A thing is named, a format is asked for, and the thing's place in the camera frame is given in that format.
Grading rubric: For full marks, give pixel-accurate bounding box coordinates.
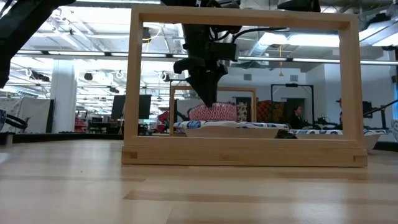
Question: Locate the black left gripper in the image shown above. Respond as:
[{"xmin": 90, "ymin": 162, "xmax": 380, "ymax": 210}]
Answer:
[{"xmin": 173, "ymin": 24, "xmax": 229, "ymax": 108}]

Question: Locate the red white patterned bowl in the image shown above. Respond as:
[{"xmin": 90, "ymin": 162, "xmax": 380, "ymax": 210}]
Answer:
[{"xmin": 188, "ymin": 102, "xmax": 239, "ymax": 122}]

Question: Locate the wide blue white patterned bowl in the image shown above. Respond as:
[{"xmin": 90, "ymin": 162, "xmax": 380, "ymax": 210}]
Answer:
[
  {"xmin": 289, "ymin": 129, "xmax": 389, "ymax": 153},
  {"xmin": 174, "ymin": 120, "xmax": 290, "ymax": 139}
]

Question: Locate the light wooden open shelf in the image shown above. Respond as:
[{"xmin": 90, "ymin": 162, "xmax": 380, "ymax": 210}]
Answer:
[{"xmin": 121, "ymin": 5, "xmax": 368, "ymax": 168}]

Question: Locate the brown white patterned cloth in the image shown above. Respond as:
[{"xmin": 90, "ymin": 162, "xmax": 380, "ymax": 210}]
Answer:
[{"xmin": 236, "ymin": 102, "xmax": 249, "ymax": 122}]

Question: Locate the orange patterned cloth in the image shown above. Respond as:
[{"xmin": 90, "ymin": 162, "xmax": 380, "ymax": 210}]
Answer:
[{"xmin": 256, "ymin": 100, "xmax": 285, "ymax": 123}]

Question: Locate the black computer monitor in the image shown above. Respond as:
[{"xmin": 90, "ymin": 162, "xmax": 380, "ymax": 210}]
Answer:
[{"xmin": 111, "ymin": 95, "xmax": 152, "ymax": 120}]

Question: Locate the person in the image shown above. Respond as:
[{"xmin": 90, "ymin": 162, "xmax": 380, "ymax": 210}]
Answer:
[
  {"xmin": 335, "ymin": 98, "xmax": 343, "ymax": 126},
  {"xmin": 289, "ymin": 106, "xmax": 307, "ymax": 130}
]

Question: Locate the black background robot rig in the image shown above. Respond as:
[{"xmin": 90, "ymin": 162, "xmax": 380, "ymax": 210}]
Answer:
[{"xmin": 312, "ymin": 99, "xmax": 398, "ymax": 131}]

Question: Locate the long ceiling light strip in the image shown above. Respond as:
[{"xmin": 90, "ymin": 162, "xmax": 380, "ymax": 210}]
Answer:
[{"xmin": 12, "ymin": 49, "xmax": 398, "ymax": 66}]

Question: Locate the white pillar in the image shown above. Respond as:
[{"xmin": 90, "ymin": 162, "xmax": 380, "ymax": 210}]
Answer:
[{"xmin": 51, "ymin": 59, "xmax": 78, "ymax": 134}]

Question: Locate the small black monitor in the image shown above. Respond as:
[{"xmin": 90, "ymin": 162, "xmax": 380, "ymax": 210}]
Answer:
[{"xmin": 362, "ymin": 101, "xmax": 374, "ymax": 119}]

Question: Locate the white partition board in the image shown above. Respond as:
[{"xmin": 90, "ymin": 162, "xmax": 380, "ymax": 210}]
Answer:
[{"xmin": 0, "ymin": 98, "xmax": 55, "ymax": 134}]

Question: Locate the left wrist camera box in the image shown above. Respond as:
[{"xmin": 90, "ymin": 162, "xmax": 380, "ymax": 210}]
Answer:
[{"xmin": 214, "ymin": 42, "xmax": 241, "ymax": 62}]

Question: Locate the black cable loop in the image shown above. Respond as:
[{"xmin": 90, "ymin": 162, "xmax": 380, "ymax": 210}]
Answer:
[{"xmin": 5, "ymin": 113, "xmax": 29, "ymax": 131}]

